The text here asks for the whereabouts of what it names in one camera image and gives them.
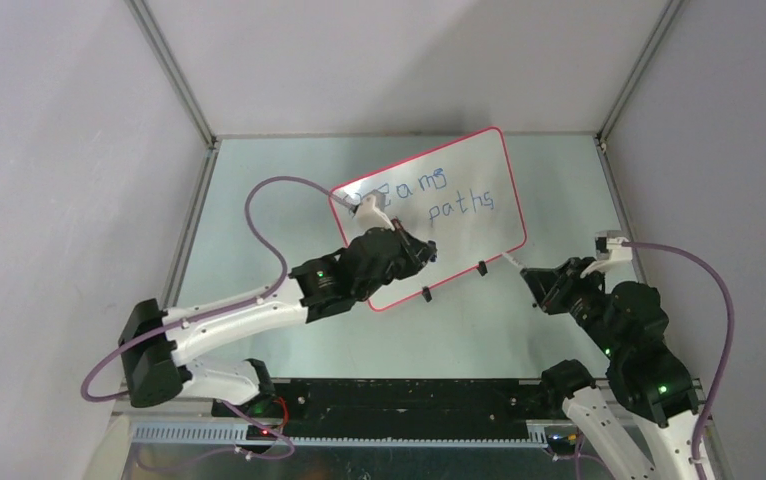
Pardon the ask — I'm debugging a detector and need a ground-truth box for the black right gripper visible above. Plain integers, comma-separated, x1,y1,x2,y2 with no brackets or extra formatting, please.
520,254,623,358

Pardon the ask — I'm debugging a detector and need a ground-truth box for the white whiteboard marker pen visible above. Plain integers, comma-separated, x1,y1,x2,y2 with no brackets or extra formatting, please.
502,252,526,270

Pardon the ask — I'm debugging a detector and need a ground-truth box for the pink-framed whiteboard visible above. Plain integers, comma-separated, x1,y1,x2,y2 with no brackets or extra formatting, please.
331,127,527,312

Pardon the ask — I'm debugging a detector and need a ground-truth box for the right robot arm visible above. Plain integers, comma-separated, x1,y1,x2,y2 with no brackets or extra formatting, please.
520,257,715,479

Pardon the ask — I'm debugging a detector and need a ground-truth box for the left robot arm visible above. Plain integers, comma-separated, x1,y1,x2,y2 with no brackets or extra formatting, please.
119,222,437,452

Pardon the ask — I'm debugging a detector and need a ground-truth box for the right controller board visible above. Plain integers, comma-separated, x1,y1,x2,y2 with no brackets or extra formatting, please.
545,433,585,458

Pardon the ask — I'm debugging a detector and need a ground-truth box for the controller board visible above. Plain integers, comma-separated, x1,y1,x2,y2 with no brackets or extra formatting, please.
246,425,283,442
545,433,585,458

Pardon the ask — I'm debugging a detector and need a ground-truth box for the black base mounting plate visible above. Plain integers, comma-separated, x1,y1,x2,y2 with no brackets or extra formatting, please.
243,378,584,441

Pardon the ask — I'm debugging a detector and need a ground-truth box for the left controller board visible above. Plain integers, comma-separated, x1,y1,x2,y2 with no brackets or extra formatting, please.
246,425,283,442

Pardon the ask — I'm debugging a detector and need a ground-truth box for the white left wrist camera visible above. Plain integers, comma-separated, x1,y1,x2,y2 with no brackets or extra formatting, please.
354,190,394,232

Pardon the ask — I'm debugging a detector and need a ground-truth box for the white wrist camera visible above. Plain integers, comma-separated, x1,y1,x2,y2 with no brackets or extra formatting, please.
580,230,634,279
354,190,394,232

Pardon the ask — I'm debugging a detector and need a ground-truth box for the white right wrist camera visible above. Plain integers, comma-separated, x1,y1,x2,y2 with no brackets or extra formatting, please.
580,230,634,279

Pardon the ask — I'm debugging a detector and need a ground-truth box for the aluminium frame rail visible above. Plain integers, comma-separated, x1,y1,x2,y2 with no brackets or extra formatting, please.
111,377,712,458

